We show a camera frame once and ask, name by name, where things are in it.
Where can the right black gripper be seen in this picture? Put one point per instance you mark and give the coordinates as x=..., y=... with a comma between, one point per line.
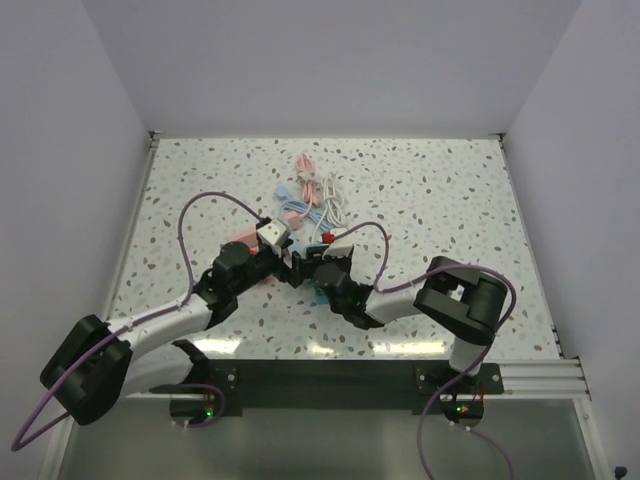
x=341, y=263

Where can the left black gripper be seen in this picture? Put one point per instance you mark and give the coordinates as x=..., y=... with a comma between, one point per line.
x=292, y=275

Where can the teal power strip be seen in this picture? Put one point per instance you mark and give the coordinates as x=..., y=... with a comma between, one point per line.
x=302, y=249

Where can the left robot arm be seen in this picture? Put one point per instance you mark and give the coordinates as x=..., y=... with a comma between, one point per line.
x=87, y=373

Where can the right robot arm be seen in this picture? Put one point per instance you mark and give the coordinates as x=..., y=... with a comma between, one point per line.
x=470, y=301

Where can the pink power strip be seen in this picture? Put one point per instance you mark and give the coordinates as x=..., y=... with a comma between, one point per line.
x=292, y=219

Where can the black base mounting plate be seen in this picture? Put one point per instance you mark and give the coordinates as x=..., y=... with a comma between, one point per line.
x=231, y=386

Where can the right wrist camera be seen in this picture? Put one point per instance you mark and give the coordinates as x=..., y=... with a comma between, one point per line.
x=332, y=239

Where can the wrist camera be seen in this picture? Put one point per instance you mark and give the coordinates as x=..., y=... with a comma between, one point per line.
x=274, y=233
x=332, y=239

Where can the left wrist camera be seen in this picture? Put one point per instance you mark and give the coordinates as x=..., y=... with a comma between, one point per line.
x=274, y=233

